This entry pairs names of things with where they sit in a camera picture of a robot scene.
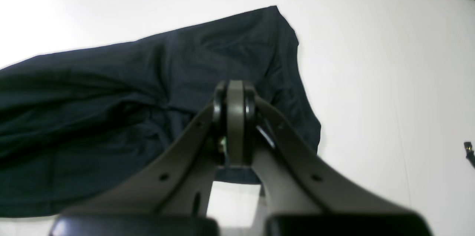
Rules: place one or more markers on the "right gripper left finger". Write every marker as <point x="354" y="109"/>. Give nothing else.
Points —
<point x="170" y="196"/>

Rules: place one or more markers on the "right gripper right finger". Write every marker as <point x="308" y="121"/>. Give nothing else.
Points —
<point x="305" y="195"/>

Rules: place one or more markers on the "black T-shirt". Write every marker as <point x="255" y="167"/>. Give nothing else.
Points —
<point x="76" y="123"/>

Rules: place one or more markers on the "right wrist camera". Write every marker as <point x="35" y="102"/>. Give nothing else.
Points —
<point x="470" y="154"/>

